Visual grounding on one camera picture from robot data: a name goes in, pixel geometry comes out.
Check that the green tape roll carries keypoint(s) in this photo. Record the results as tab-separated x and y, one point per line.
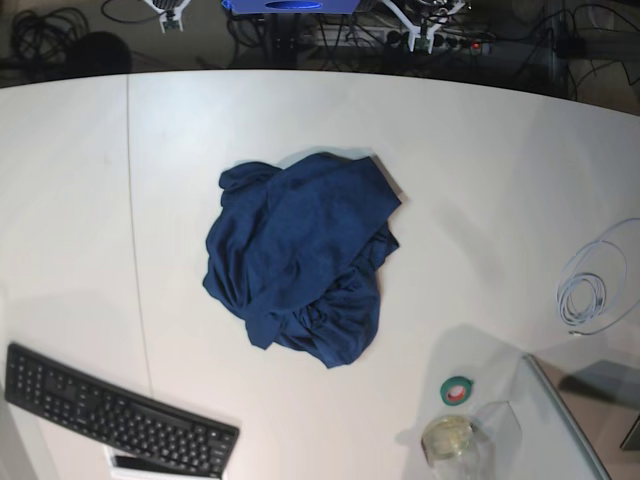
456	390

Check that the dark blue t-shirt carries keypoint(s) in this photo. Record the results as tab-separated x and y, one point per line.
295	253

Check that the white power strip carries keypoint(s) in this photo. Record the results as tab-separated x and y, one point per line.
375	37

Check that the black round stool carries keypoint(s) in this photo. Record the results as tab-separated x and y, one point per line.
97	54

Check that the black computer keyboard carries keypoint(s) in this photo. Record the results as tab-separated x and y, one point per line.
152	433

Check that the clear glass jar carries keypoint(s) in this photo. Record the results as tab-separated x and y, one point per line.
454	447

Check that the blue box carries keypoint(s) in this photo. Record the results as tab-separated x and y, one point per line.
291	6

